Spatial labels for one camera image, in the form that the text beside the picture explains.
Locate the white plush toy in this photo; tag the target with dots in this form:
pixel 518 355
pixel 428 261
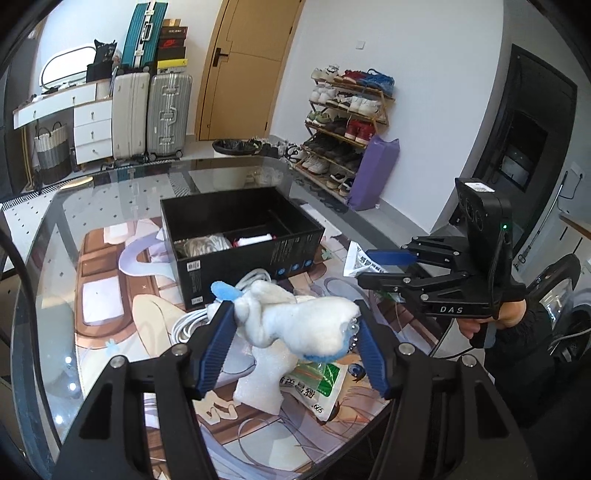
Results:
pixel 316 329

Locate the purple bag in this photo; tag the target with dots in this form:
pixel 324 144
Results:
pixel 377 165

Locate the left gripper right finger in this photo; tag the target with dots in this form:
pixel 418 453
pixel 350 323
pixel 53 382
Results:
pixel 376 351

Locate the silver suitcase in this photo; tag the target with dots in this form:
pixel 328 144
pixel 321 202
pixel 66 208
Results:
pixel 167 115

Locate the wooden shoe rack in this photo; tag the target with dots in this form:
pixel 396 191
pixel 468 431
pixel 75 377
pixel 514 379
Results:
pixel 347 111

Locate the black bag on desk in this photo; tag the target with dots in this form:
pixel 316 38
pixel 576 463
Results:
pixel 101 67

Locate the black storage box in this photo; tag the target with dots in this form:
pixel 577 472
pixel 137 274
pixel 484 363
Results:
pixel 222 236

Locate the teal suitcase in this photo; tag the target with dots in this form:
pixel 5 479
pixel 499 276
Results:
pixel 141 42

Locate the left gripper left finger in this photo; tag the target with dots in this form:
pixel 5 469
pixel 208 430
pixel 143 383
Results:
pixel 214 343

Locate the black trash bin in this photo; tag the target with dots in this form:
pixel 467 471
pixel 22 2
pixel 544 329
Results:
pixel 236 147

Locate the right hand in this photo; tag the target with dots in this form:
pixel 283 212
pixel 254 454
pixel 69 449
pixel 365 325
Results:
pixel 510 314

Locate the wooden door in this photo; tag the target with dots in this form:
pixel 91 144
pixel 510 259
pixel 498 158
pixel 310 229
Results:
pixel 243 68

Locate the oval mirror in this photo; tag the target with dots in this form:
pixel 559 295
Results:
pixel 66 68

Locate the white suitcase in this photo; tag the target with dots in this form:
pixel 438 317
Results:
pixel 128 117

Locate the red white tissue packet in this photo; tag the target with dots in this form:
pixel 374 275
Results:
pixel 246 241

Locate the woven laundry basket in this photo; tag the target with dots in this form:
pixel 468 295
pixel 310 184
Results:
pixel 53 153

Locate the white green granule packet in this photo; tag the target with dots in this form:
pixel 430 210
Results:
pixel 316 386

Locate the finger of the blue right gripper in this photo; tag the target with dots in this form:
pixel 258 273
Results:
pixel 383 281
pixel 396 257

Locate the stacked shoe boxes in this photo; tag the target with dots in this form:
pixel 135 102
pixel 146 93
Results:
pixel 171 49

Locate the white drawer desk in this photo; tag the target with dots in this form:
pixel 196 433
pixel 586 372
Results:
pixel 91 104

